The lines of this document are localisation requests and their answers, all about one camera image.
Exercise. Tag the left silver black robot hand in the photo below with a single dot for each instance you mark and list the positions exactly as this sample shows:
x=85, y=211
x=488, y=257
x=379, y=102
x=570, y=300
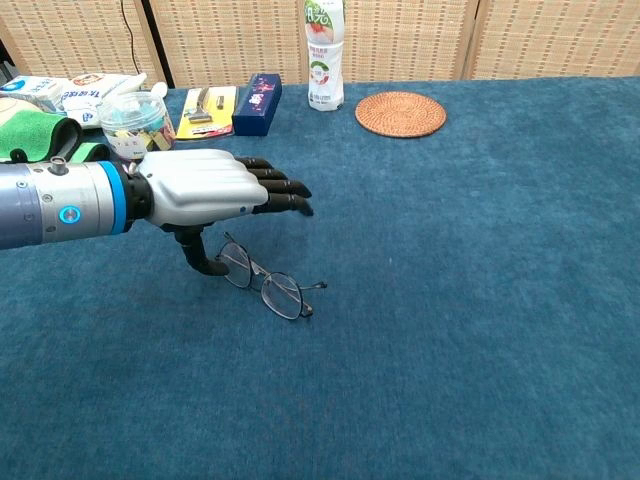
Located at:
x=200, y=185

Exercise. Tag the black-framed eyeglasses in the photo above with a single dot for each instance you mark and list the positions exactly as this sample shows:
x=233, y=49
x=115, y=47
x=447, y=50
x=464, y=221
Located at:
x=282, y=295

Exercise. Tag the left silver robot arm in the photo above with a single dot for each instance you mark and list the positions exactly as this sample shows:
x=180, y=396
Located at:
x=50, y=205

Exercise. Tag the razor in yellow package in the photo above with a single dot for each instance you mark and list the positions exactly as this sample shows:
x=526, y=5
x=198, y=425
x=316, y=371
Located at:
x=205, y=115

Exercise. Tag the dark blue cardboard box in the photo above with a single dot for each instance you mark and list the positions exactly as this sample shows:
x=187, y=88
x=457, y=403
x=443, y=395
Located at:
x=255, y=107

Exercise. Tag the clear jar of binder clips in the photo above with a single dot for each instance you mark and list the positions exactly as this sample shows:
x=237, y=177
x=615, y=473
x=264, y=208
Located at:
x=132, y=115

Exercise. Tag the white plastic spoon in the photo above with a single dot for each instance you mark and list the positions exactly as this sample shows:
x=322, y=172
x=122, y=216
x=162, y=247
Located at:
x=159, y=89

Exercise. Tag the white printed snack bag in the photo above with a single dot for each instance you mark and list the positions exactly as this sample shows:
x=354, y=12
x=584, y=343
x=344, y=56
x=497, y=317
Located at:
x=87, y=97

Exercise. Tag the bamboo folding screen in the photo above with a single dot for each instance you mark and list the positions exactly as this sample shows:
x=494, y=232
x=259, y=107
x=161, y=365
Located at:
x=225, y=40

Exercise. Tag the drink bottle with yellow cap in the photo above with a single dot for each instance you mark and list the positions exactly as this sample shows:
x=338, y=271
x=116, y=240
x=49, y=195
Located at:
x=325, y=75

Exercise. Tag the green microfibre cloth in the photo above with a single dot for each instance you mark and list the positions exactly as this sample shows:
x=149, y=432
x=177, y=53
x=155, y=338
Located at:
x=25, y=135

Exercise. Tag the blue white milk carton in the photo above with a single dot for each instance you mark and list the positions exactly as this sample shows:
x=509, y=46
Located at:
x=30, y=90

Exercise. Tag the beige round bowl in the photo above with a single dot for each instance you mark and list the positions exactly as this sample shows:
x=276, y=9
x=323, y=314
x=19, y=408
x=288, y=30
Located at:
x=12, y=106

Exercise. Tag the round woven rattan coaster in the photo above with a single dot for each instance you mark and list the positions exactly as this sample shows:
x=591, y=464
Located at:
x=400, y=114

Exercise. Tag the blue table carpet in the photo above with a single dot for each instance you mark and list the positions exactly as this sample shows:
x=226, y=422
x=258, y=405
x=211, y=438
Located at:
x=400, y=325

